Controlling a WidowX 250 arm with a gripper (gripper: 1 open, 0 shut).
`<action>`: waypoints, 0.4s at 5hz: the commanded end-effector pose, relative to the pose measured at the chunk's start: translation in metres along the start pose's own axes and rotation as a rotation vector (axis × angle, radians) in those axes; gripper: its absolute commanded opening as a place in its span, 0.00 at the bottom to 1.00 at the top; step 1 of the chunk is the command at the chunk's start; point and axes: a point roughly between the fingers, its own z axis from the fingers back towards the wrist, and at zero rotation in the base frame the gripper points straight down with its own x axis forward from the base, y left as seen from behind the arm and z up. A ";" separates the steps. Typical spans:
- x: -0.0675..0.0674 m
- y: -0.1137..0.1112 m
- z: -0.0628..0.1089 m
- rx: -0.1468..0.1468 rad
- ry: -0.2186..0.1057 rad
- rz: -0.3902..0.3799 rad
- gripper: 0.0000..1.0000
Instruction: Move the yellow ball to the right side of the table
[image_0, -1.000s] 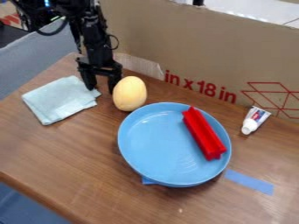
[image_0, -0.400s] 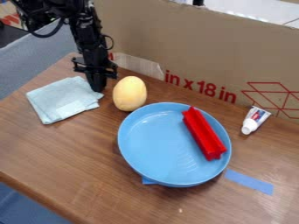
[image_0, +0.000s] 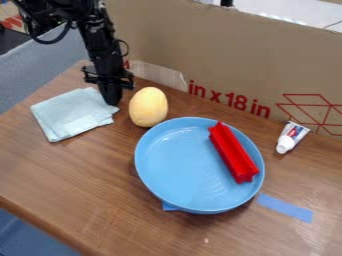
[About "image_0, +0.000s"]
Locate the red plastic block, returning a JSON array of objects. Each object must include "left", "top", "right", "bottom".
[{"left": 208, "top": 122, "right": 259, "bottom": 184}]

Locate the black cable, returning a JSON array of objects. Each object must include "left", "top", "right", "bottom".
[{"left": 116, "top": 39, "right": 130, "bottom": 58}]

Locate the blue tape strip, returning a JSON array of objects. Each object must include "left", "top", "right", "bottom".
[{"left": 256, "top": 193, "right": 312, "bottom": 223}]

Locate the black computer tower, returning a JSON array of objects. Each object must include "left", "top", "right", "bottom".
[{"left": 11, "top": 0, "right": 68, "bottom": 36}]

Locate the cardboard box wall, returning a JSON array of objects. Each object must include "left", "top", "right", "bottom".
[{"left": 105, "top": 0, "right": 342, "bottom": 140}]

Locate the blue plate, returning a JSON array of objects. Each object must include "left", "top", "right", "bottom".
[{"left": 134, "top": 117, "right": 265, "bottom": 214}]

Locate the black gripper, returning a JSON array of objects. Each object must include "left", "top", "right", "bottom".
[{"left": 81, "top": 65, "right": 134, "bottom": 106}]

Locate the yellow ball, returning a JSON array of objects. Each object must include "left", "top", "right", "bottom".
[{"left": 128, "top": 87, "right": 168, "bottom": 128}]

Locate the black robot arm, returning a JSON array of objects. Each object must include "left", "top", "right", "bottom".
[{"left": 19, "top": 0, "right": 133, "bottom": 106}]

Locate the light blue cloth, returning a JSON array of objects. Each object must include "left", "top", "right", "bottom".
[{"left": 30, "top": 87, "right": 118, "bottom": 142}]

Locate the small toothpaste tube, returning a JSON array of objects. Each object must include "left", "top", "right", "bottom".
[{"left": 275, "top": 121, "right": 309, "bottom": 154}]

